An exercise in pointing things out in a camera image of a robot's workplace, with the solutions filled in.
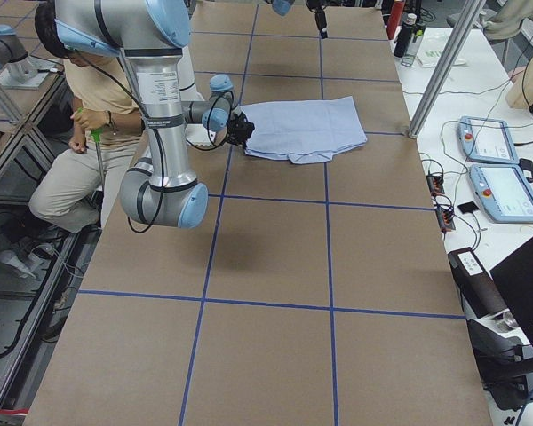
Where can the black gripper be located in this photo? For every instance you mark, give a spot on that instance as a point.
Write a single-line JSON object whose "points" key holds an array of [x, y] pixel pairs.
{"points": [[320, 18], [242, 130]]}

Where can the blue striped button shirt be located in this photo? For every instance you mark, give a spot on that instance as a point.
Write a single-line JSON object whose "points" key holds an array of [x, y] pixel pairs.
{"points": [[304, 132]]}

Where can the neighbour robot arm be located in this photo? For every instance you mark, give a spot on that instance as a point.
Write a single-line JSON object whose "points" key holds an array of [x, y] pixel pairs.
{"points": [[17, 69]]}

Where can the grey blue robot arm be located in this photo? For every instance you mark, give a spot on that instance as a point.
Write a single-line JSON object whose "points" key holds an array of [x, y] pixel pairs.
{"points": [[161, 188], [282, 7]]}

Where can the red bottle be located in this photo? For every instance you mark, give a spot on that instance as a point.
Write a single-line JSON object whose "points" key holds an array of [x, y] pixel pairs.
{"points": [[394, 17]]}

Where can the black water bottle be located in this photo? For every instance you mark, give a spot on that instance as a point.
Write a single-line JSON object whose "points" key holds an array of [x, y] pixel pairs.
{"points": [[403, 37]]}

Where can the seated person beige shirt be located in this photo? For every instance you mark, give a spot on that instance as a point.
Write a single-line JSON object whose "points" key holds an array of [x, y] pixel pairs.
{"points": [[98, 83]]}

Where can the upper teach pendant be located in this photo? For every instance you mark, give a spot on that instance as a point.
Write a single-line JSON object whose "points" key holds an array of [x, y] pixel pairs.
{"points": [[486, 140]]}

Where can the teach pendant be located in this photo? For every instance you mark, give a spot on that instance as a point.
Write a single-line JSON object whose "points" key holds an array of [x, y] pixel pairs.
{"points": [[486, 140], [503, 191]]}

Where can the black smartphone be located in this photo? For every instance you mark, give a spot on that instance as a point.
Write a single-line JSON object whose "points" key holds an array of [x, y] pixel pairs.
{"points": [[467, 207]]}

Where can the lower teach pendant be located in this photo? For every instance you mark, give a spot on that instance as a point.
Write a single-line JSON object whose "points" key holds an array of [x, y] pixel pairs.
{"points": [[503, 191]]}

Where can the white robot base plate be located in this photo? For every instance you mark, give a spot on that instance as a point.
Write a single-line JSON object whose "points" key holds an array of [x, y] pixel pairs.
{"points": [[197, 134]]}

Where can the green handled screwdriver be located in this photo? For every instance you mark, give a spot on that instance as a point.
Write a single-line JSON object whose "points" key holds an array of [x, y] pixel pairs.
{"points": [[89, 126]]}

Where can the aluminium frame post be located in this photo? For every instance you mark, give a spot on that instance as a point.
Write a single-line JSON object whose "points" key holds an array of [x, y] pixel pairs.
{"points": [[457, 38]]}

